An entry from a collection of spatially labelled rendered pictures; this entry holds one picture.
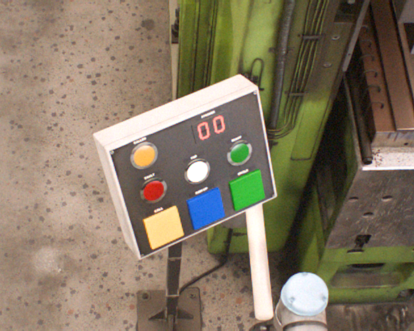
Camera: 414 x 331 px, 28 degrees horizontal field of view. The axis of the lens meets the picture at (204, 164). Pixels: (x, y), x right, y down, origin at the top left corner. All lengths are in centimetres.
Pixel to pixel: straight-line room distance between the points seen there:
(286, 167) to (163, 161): 72
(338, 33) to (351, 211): 52
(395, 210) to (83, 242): 113
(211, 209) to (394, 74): 58
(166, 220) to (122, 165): 17
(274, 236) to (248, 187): 96
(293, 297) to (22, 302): 152
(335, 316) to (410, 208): 70
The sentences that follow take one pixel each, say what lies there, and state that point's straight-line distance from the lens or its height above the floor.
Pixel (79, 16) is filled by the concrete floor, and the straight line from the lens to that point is 339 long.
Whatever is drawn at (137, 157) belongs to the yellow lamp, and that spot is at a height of 117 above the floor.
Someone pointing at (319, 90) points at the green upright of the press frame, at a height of 94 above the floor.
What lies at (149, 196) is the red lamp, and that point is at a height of 109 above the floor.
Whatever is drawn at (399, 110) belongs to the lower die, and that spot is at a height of 99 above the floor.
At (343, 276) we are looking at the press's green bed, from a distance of 270.
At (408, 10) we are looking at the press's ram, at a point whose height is 140.
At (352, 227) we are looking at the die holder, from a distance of 227.
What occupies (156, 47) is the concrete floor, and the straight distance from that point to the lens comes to 329.
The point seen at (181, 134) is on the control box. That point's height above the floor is 117.
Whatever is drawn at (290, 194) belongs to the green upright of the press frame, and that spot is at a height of 42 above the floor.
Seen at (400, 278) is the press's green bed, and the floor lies 17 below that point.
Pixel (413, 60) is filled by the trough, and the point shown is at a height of 99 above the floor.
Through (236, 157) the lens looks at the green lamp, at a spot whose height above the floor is 108.
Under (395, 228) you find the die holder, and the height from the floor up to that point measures 59.
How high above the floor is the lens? 258
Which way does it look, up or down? 59 degrees down
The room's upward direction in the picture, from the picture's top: 6 degrees clockwise
